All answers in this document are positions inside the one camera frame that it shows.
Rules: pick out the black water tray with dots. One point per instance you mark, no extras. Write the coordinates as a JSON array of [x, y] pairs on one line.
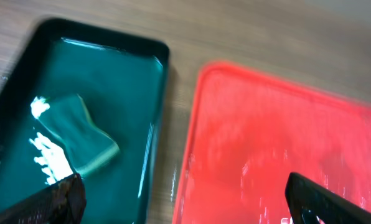
[[122, 80]]

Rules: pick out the red plastic tray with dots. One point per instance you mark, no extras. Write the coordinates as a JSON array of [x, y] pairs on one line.
[[249, 130]]

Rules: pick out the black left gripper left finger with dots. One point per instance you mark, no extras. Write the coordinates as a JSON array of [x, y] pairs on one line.
[[61, 202]]

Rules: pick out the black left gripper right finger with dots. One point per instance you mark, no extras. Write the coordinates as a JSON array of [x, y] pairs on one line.
[[308, 202]]

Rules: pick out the green scouring sponge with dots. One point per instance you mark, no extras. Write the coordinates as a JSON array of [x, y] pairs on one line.
[[67, 118]]

